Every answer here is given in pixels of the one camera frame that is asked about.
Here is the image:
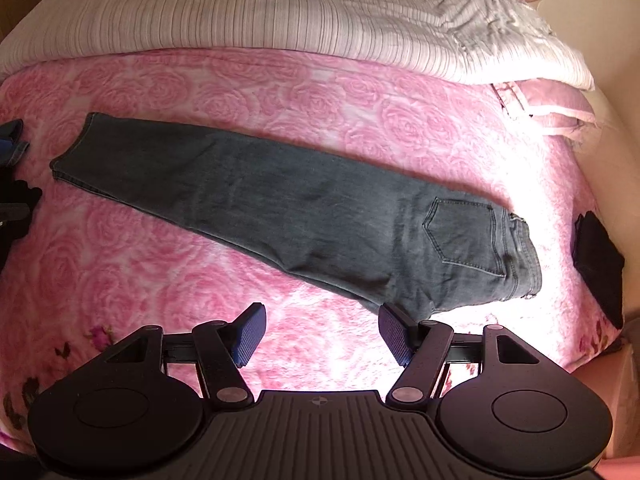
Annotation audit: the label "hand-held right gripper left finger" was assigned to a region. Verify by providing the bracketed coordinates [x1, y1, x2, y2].
[102, 302, 268, 408]

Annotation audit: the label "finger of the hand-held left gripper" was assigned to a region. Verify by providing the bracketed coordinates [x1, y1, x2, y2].
[0, 119, 24, 161]

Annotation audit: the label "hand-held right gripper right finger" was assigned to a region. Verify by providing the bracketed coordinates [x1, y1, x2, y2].
[378, 304, 543, 408]

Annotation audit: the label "dark grey jeans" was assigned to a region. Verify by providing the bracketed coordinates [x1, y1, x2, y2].
[49, 112, 544, 322]

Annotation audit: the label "blue jeans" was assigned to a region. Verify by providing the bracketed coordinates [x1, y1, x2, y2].
[2, 140, 30, 170]

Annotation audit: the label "pink rose blanket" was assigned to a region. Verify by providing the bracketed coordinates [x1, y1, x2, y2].
[0, 52, 608, 453]

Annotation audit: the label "folded black garment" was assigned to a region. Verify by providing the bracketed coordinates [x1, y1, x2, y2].
[571, 211, 626, 330]

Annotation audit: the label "striped pale quilt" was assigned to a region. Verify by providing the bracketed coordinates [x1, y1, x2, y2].
[0, 0, 596, 93]

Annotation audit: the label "pink pillow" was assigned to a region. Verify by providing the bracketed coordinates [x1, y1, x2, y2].
[492, 80, 601, 145]

